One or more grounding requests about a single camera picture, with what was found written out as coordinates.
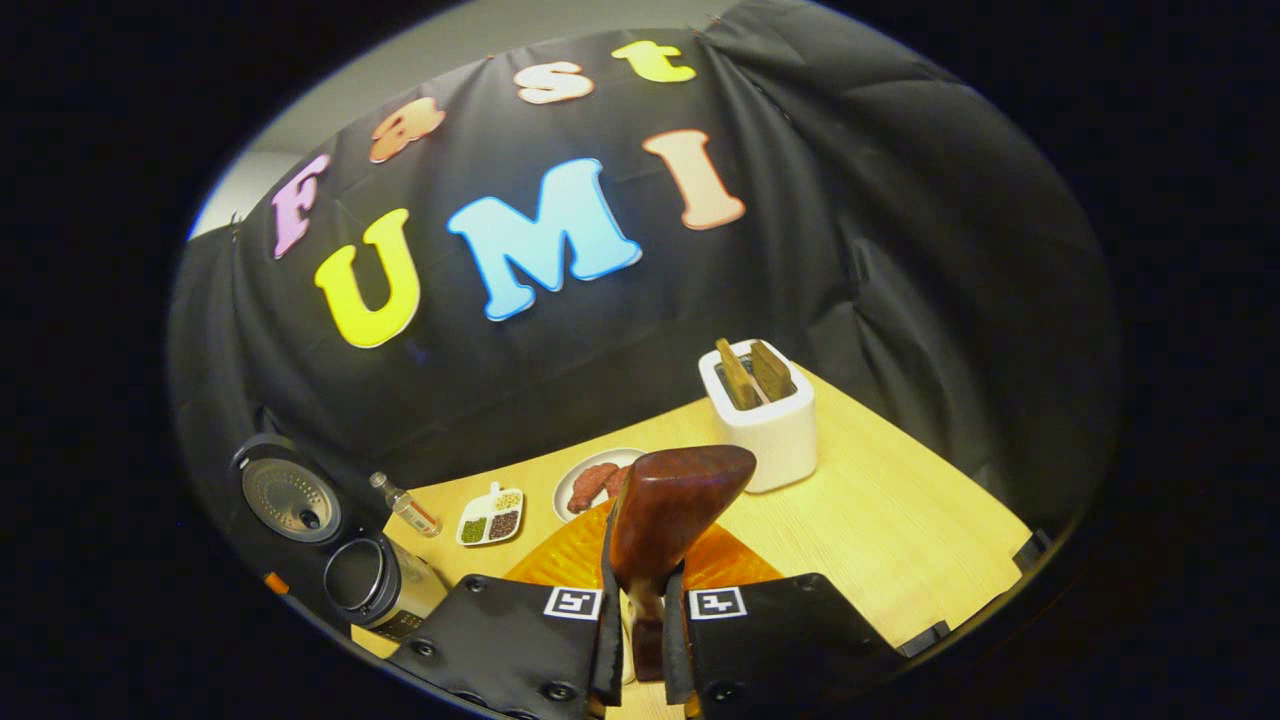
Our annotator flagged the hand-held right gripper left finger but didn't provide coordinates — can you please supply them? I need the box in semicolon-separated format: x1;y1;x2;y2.
390;500;626;720

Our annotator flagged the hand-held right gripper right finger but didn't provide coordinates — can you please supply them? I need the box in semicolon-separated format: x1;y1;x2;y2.
663;530;906;720

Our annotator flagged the grey rice cooker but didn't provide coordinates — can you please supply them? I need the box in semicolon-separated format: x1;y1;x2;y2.
228;432;451;641

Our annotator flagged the brown wooden spoon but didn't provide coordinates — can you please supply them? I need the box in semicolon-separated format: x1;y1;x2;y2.
608;445;758;683

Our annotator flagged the small glass bottle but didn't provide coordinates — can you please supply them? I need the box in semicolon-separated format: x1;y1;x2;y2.
368;472;443;539

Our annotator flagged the white divided bean dish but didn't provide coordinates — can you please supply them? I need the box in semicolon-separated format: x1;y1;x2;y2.
456;482;526;547

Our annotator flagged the white round plate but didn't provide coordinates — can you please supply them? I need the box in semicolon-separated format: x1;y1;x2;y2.
553;447;649;523

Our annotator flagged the white toaster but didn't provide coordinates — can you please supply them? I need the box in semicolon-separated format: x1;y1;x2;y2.
698;340;818;494

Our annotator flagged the brown toast slice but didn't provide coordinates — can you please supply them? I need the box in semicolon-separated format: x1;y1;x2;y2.
750;340;798;403
715;338;763;411

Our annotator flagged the black backdrop cloth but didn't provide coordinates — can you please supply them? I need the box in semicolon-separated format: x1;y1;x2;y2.
168;0;1121;641

